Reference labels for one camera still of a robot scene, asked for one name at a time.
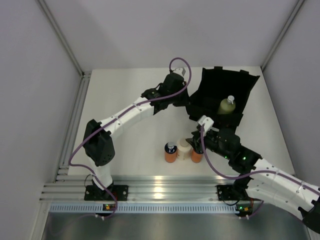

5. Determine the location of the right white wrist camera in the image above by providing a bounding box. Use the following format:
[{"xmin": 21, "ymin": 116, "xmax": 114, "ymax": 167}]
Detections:
[{"xmin": 197, "ymin": 115, "xmax": 214, "ymax": 133}]

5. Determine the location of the grey slotted cable duct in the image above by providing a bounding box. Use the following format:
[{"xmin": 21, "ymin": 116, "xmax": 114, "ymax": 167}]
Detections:
[{"xmin": 49, "ymin": 203, "xmax": 252, "ymax": 214}]

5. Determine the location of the aluminium frame post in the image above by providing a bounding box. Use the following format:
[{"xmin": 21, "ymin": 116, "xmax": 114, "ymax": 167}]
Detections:
[
  {"xmin": 260, "ymin": 0, "xmax": 307, "ymax": 72},
  {"xmin": 35, "ymin": 0, "xmax": 84, "ymax": 77}
]

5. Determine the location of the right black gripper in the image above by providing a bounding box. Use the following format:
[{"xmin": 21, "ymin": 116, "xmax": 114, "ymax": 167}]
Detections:
[{"xmin": 186, "ymin": 128, "xmax": 232, "ymax": 160}]

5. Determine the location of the yellow-green pump bottle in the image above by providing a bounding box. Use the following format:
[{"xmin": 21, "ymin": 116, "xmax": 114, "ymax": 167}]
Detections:
[{"xmin": 217, "ymin": 95, "xmax": 236, "ymax": 115}]

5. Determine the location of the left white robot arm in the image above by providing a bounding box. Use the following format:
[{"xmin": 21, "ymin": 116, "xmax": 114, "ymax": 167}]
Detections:
[{"xmin": 83, "ymin": 68, "xmax": 189, "ymax": 200}]

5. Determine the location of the black canvas bag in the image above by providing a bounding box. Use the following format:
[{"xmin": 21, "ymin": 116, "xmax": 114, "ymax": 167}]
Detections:
[{"xmin": 185, "ymin": 66, "xmax": 260, "ymax": 131}]

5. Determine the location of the aluminium front rail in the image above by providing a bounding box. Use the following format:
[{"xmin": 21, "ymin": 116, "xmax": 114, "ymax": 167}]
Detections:
[{"xmin": 39, "ymin": 175, "xmax": 233, "ymax": 203}]

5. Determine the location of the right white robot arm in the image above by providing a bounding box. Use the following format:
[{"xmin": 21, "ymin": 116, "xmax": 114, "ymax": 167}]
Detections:
[{"xmin": 186, "ymin": 126, "xmax": 320, "ymax": 233}]

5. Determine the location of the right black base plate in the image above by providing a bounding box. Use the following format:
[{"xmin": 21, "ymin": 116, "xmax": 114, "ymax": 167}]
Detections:
[{"xmin": 216, "ymin": 184, "xmax": 260, "ymax": 201}]

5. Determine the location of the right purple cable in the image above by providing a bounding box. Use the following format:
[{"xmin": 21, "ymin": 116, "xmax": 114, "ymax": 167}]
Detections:
[{"xmin": 199, "ymin": 122, "xmax": 320, "ymax": 221}]

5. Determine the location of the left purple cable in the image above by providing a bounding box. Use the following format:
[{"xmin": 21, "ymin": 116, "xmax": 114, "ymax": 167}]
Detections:
[{"xmin": 68, "ymin": 57, "xmax": 193, "ymax": 221}]

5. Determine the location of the purple cable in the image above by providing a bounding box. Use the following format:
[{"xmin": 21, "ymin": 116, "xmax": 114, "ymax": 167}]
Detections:
[
  {"xmin": 68, "ymin": 57, "xmax": 193, "ymax": 221},
  {"xmin": 199, "ymin": 122, "xmax": 320, "ymax": 221}
]

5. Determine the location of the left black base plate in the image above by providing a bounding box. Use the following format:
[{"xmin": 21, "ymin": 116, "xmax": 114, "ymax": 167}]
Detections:
[{"xmin": 84, "ymin": 184, "xmax": 129, "ymax": 201}]

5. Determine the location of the right aluminium frame post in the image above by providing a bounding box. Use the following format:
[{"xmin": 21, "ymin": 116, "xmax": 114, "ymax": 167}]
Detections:
[{"xmin": 260, "ymin": 0, "xmax": 307, "ymax": 72}]

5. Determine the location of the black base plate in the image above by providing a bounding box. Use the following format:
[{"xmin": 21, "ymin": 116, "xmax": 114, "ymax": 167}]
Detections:
[
  {"xmin": 84, "ymin": 184, "xmax": 129, "ymax": 201},
  {"xmin": 216, "ymin": 184, "xmax": 260, "ymax": 201}
]

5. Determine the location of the cream bottle white cap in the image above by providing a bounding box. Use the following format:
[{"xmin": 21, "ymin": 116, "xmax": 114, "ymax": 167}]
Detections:
[{"xmin": 176, "ymin": 138, "xmax": 193, "ymax": 161}]

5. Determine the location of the orange bottle white pump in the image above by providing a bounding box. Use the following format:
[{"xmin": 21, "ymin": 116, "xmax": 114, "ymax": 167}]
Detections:
[{"xmin": 190, "ymin": 149, "xmax": 203, "ymax": 163}]

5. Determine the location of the left aluminium frame post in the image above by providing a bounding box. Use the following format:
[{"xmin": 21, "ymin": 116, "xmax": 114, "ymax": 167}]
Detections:
[{"xmin": 35, "ymin": 0, "xmax": 84, "ymax": 77}]

